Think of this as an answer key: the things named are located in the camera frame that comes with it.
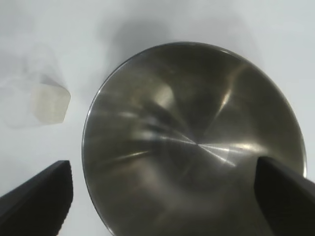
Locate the stainless steel mixing bowl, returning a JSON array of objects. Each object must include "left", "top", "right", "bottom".
[{"left": 82, "top": 41, "right": 308, "bottom": 236}]

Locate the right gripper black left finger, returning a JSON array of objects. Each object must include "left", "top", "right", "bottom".
[{"left": 0, "top": 160, "right": 74, "bottom": 236}]

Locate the clear plastic measuring cup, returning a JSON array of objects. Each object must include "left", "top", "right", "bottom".
[{"left": 4, "top": 44, "right": 72, "bottom": 128}]

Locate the white uncooked rice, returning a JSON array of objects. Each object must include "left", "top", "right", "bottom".
[{"left": 31, "top": 83, "right": 72, "bottom": 123}]

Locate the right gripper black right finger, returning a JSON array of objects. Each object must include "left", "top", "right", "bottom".
[{"left": 252, "top": 156, "right": 315, "bottom": 236}]

